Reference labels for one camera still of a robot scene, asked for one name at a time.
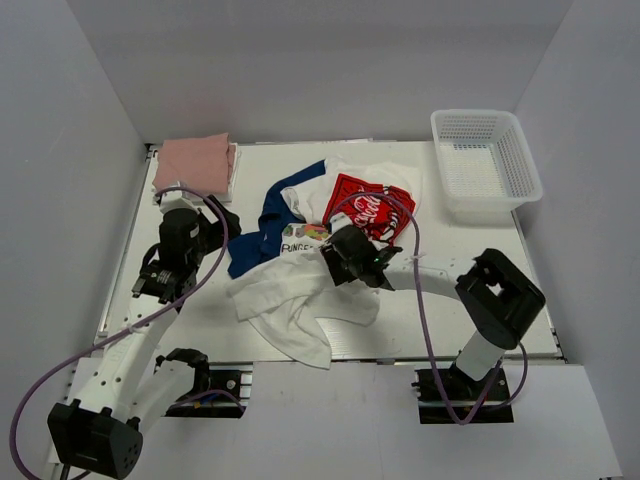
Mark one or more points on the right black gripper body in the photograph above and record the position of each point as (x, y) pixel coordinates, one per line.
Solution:
(343, 270)

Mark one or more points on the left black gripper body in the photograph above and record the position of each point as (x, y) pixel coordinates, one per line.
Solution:
(198, 252)

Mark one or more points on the blue t shirt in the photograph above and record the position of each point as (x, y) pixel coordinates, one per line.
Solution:
(249, 250)

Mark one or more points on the white red print t shirt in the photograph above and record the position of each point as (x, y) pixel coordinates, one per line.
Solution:
(378, 198)

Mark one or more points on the white graphic t shirt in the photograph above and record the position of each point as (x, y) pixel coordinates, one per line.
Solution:
(283, 299)

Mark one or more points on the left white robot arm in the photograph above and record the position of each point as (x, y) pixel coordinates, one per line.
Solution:
(100, 429)

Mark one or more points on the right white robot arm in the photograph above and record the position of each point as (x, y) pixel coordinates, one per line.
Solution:
(501, 301)

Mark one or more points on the folded pink t shirt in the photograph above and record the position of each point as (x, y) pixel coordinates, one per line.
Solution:
(203, 164)

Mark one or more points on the white plastic basket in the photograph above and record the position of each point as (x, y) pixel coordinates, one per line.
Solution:
(484, 161)

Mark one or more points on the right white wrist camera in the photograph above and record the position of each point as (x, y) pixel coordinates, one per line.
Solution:
(339, 221)

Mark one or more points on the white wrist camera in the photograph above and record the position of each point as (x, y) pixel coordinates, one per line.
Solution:
(172, 200)
(339, 221)

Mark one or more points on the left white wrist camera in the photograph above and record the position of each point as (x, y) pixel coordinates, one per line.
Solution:
(172, 200)

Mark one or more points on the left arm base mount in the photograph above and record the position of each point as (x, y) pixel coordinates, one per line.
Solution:
(227, 397)

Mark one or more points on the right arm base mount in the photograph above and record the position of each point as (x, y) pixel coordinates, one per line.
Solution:
(432, 410)

